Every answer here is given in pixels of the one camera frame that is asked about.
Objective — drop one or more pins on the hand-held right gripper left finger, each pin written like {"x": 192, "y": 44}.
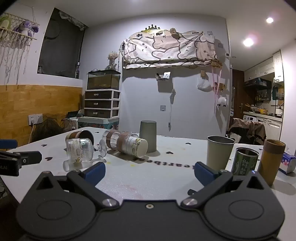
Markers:
{"x": 93, "y": 173}

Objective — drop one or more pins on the white hanging bag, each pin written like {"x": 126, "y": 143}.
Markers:
{"x": 204, "y": 84}

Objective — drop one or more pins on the white macrame hanging net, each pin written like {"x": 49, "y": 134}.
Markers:
{"x": 15, "y": 41}

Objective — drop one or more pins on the round ceiling light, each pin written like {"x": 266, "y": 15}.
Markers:
{"x": 248, "y": 42}
{"x": 269, "y": 20}

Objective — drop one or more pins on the printed bear cloth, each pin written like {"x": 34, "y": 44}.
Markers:
{"x": 171, "y": 49}

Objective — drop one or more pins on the white wall outlet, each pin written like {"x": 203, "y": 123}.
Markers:
{"x": 35, "y": 119}

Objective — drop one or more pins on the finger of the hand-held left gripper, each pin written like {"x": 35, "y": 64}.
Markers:
{"x": 30, "y": 157}
{"x": 8, "y": 144}

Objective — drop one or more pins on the green printed cup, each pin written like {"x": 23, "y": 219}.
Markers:
{"x": 245, "y": 163}

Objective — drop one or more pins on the ribbed clear glass cup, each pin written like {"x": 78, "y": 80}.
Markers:
{"x": 78, "y": 150}

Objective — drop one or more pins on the white washing machine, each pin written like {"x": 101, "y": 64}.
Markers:
{"x": 251, "y": 118}

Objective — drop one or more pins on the grey wall switch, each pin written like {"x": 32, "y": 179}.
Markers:
{"x": 163, "y": 108}

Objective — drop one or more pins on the dark tangled net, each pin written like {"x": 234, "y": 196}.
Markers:
{"x": 47, "y": 129}

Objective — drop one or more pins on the black window cover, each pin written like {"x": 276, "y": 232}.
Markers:
{"x": 61, "y": 45}

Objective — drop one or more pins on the dark grey plastic cup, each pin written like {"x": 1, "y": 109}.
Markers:
{"x": 148, "y": 136}

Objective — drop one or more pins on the open laptop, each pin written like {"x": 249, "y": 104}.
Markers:
{"x": 72, "y": 114}

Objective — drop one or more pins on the grey-green metal cup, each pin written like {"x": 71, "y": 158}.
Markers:
{"x": 218, "y": 153}

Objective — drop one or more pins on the dried flower vase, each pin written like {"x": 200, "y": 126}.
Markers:
{"x": 112, "y": 59}

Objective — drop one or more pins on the gold crown decoration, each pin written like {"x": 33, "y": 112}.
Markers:
{"x": 152, "y": 29}

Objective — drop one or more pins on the small clear wall shelf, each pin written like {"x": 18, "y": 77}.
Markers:
{"x": 163, "y": 76}

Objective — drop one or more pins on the purple plush toy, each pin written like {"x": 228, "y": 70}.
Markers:
{"x": 26, "y": 27}

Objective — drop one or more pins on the chair draped with clothes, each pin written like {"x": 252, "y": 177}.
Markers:
{"x": 248, "y": 131}

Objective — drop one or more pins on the tan bamboo cup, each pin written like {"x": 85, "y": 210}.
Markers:
{"x": 271, "y": 160}

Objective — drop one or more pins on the white sheep plush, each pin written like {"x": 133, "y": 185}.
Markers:
{"x": 222, "y": 100}

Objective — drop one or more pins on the brown paper cup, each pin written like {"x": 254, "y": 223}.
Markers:
{"x": 81, "y": 136}

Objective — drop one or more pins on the clear tumbler with brown sleeve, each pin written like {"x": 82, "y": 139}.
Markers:
{"x": 126, "y": 144}

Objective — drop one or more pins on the glass fish tank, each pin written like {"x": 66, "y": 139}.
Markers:
{"x": 104, "y": 80}

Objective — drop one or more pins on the clear wine glass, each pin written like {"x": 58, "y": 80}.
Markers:
{"x": 102, "y": 150}

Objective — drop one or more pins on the blue floral tissue pack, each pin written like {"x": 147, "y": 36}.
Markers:
{"x": 287, "y": 163}

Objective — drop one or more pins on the dark wooden door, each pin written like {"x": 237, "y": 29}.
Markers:
{"x": 237, "y": 95}

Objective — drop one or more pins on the teal storage box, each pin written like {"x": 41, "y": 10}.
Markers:
{"x": 97, "y": 122}

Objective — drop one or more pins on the white kitchen wall cabinets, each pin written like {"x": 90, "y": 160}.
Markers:
{"x": 263, "y": 67}

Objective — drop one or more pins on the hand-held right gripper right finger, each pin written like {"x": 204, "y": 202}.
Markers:
{"x": 204, "y": 173}

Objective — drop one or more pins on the green plush toy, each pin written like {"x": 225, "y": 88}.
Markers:
{"x": 4, "y": 23}

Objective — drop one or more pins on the white plastic drawer unit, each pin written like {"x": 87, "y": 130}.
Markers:
{"x": 101, "y": 103}

